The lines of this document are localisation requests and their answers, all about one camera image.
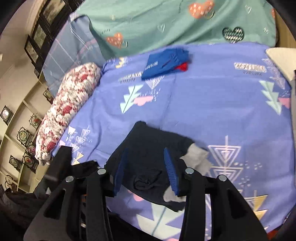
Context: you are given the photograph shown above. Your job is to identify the row of black framed pictures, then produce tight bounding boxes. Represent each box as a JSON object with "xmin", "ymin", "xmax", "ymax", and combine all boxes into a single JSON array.
[{"xmin": 24, "ymin": 0, "xmax": 72, "ymax": 72}]

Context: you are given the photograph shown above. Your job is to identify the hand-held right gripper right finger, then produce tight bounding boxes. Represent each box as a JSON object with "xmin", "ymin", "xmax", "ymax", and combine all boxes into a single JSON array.
[{"xmin": 164, "ymin": 147, "xmax": 269, "ymax": 241}]

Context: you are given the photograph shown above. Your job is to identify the white wall shelf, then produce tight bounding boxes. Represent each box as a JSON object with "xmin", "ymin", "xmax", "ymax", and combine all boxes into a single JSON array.
[{"xmin": 0, "ymin": 81, "xmax": 56, "ymax": 193}]

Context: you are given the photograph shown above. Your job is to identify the dark navy pants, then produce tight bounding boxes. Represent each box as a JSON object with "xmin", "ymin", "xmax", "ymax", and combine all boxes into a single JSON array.
[{"xmin": 104, "ymin": 120, "xmax": 214, "ymax": 212}]

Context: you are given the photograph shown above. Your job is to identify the white textured cloth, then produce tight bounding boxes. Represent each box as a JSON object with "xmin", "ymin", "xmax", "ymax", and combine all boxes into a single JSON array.
[{"xmin": 265, "ymin": 47, "xmax": 296, "ymax": 81}]

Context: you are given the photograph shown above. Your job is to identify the dark cloth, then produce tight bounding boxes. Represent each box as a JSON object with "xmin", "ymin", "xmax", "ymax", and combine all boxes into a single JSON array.
[{"xmin": 0, "ymin": 183, "xmax": 50, "ymax": 232}]

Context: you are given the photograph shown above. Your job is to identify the wooden headboard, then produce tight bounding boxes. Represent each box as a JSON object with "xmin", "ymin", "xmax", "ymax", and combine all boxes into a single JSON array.
[{"xmin": 275, "ymin": 9, "xmax": 296, "ymax": 50}]

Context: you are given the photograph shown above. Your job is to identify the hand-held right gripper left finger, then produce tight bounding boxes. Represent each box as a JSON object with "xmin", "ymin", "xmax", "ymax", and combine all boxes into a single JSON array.
[{"xmin": 23, "ymin": 147, "xmax": 130, "ymax": 241}]

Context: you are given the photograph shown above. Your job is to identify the group of ornate shelf frames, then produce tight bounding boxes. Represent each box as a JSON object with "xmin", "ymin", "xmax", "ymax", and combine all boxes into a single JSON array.
[{"xmin": 0, "ymin": 89, "xmax": 55, "ymax": 193}]

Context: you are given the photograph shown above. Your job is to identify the red floral pillow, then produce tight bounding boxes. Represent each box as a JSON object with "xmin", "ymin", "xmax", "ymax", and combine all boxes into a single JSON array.
[{"xmin": 35, "ymin": 62, "xmax": 103, "ymax": 165}]

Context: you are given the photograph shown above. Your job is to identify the green heart print quilt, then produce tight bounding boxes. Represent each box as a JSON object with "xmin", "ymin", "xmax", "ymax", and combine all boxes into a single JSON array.
[{"xmin": 76, "ymin": 0, "xmax": 278, "ymax": 58}]

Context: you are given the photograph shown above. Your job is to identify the purple printed bedsheet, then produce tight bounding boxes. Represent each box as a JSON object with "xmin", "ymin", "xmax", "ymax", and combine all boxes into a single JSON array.
[{"xmin": 52, "ymin": 42, "xmax": 293, "ymax": 241}]

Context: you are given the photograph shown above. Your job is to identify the folded blue and red garment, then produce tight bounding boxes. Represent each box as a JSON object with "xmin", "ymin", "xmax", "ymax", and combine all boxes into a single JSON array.
[{"xmin": 141, "ymin": 47, "xmax": 190, "ymax": 81}]

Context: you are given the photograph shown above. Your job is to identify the grey-blue plaid pillow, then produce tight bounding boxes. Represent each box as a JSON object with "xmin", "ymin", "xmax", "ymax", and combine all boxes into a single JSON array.
[{"xmin": 42, "ymin": 15, "xmax": 104, "ymax": 98}]

